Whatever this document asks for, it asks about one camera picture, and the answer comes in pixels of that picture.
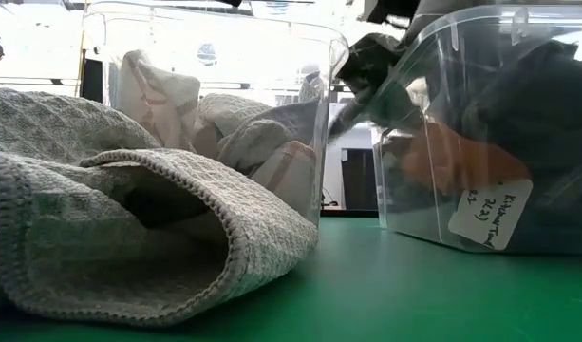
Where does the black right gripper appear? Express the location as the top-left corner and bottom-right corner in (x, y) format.
(364, 0), (422, 25)

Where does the dark grey towel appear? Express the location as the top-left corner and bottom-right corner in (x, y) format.
(327, 31), (427, 142)
(460, 40), (582, 253)

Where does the white towel with red stripes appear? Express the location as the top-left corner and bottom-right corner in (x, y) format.
(114, 49), (319, 220)

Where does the large grey waffle towel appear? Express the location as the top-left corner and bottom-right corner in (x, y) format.
(0, 87), (320, 329)

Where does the black cabinet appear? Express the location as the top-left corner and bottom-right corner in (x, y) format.
(341, 147), (378, 211)

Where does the clear plastic bin with label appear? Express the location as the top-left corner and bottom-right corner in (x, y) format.
(369, 3), (582, 257)

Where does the white handwritten bin label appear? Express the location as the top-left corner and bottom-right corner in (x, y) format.
(446, 178), (535, 252)

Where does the black standing panel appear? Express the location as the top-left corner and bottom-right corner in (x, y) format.
(80, 57), (105, 104)

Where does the black aluminium table frame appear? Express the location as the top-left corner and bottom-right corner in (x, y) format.
(320, 208), (380, 219)

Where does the yellow cable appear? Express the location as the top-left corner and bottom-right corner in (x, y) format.
(77, 28), (87, 89)

